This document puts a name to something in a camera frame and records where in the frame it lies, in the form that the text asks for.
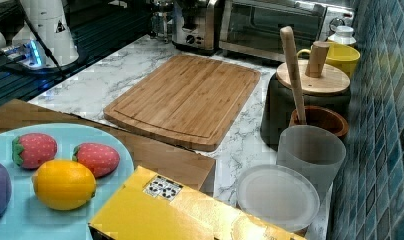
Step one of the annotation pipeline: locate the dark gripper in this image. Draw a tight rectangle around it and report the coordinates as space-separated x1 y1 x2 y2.
176 0 209 31

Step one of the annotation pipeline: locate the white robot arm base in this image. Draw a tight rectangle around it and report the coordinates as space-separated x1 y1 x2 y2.
6 0 80 71

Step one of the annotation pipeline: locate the silver toaster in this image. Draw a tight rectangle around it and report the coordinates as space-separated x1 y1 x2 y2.
172 0 225 52

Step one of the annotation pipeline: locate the silver toaster oven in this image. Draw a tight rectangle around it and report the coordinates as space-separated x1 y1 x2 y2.
219 0 355 62

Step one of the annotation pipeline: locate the glass jar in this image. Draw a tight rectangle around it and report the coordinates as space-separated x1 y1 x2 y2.
150 0 174 43

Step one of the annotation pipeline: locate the bamboo cutting board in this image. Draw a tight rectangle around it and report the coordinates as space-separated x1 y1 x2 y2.
104 55 260 152

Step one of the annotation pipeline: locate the wooden pestle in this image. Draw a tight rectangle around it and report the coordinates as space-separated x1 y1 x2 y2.
280 26 306 125

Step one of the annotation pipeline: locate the dark canister with wooden lid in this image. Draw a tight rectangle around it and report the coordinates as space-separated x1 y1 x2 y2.
260 60 350 150

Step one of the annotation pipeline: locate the white lidded jar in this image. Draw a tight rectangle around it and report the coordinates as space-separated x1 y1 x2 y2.
328 26 356 46

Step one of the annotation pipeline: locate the brown cardboard box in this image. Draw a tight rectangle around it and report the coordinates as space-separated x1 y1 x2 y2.
0 99 216 196

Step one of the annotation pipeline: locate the yellow mug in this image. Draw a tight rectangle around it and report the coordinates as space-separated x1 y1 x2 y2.
297 41 360 78

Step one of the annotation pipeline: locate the brown wooden bowl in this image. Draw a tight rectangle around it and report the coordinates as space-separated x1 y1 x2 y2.
282 105 349 139

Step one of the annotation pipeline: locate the right toy strawberry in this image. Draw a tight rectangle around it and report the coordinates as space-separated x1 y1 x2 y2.
72 142 120 178

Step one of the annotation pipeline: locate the toy strawberry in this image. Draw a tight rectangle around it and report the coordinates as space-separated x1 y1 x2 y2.
12 133 57 169
72 142 120 178

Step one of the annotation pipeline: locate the frosted plastic cup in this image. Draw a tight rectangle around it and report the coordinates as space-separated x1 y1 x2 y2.
277 125 346 201

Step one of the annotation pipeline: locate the yellow cardboard box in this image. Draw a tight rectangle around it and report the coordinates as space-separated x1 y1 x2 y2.
88 167 306 240

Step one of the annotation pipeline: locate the frosted round lid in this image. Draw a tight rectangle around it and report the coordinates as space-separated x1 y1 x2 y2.
236 165 320 232

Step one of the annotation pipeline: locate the left toy strawberry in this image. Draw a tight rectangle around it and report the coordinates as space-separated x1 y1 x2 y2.
12 133 57 169

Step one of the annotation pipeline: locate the toy lemon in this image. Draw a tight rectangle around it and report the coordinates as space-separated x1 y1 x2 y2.
32 160 96 211

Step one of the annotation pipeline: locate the light blue plate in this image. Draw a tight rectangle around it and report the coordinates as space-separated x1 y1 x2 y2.
0 123 134 240

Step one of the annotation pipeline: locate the black cable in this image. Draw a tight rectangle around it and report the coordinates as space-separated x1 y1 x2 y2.
15 0 68 78

